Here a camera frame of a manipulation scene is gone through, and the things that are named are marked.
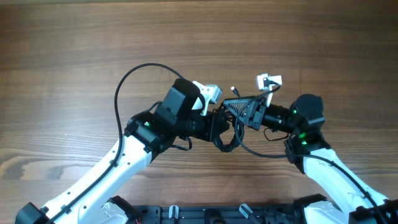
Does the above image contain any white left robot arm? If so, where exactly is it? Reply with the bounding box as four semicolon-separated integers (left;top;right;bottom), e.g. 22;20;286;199
15;78;229;223

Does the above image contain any right camera black cable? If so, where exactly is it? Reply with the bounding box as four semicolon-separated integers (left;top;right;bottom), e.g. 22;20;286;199
233;81;388;224

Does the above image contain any black USB cable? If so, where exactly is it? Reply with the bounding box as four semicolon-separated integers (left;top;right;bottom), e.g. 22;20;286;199
213;86;246;153

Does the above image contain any left camera black cable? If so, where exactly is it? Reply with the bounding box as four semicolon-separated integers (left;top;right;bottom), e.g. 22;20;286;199
46;63;187;224

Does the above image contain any camera black cable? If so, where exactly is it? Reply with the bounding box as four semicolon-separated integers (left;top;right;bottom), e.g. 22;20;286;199
46;63;187;224
233;81;388;224

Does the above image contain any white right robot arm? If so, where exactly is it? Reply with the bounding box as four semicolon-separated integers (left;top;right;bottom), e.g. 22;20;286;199
223;94;397;223

